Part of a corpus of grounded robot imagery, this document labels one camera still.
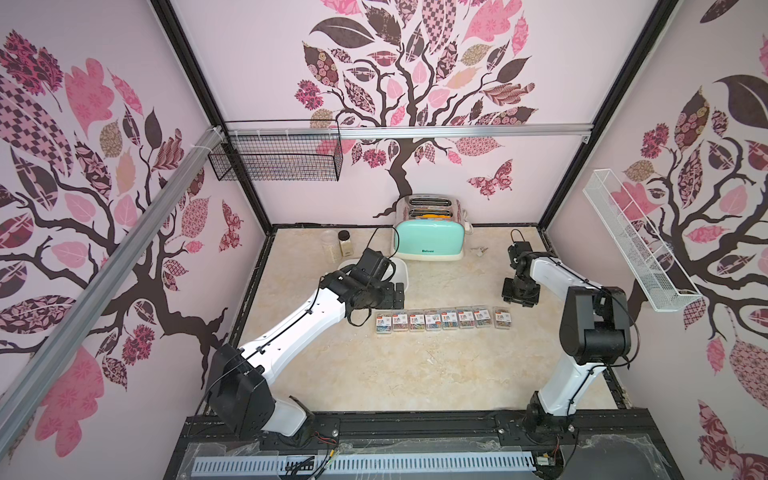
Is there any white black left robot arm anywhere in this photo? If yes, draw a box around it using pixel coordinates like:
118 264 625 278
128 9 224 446
203 248 405 443

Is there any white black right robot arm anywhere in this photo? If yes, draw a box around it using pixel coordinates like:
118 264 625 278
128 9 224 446
502 240 632 443

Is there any white plastic storage box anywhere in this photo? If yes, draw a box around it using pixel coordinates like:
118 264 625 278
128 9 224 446
338 257 409 292

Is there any black-lidded spice jar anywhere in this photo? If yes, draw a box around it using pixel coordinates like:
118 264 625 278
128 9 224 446
337 230 354 258

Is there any clear plastic jar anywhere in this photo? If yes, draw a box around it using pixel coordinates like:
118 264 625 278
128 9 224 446
320 230 342 265

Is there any mint green toaster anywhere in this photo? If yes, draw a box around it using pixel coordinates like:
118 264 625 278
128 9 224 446
393 194 472 262

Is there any white wire wall basket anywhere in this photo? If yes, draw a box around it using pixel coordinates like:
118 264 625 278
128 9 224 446
583 169 704 313

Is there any black wire wall basket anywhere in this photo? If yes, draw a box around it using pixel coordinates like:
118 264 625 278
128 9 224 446
208 119 343 182

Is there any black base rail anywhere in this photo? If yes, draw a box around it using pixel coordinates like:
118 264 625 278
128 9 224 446
163 409 682 479

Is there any white slotted cable duct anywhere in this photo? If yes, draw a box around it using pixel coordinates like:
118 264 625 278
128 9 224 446
190 451 536 479

